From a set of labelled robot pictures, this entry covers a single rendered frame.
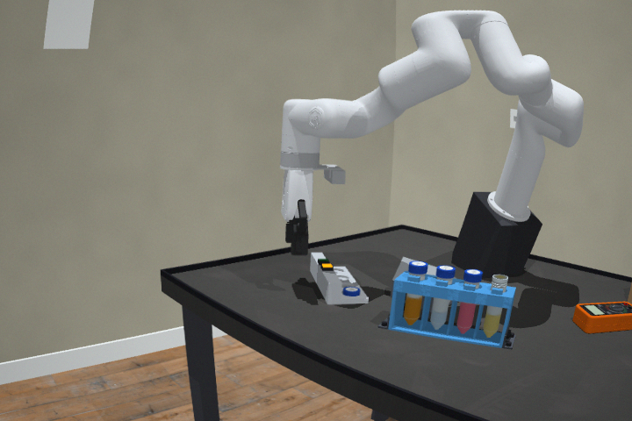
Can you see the grey threaded tube neck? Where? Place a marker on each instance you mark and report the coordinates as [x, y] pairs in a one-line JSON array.
[[499, 280]]

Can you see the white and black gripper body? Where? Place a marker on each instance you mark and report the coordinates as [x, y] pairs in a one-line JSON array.
[[298, 184]]

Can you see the orange pocket multimeter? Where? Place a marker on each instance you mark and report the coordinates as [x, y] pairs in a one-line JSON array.
[[603, 317]]

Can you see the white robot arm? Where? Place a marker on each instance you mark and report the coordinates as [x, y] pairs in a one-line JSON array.
[[442, 63]]

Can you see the white button housing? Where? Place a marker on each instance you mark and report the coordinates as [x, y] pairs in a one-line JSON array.
[[403, 266]]

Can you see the blue screw cap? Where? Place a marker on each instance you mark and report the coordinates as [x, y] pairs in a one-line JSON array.
[[418, 267], [472, 275], [445, 271], [351, 291]]

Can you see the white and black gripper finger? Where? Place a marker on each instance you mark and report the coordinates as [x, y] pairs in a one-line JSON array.
[[289, 232], [299, 238]]

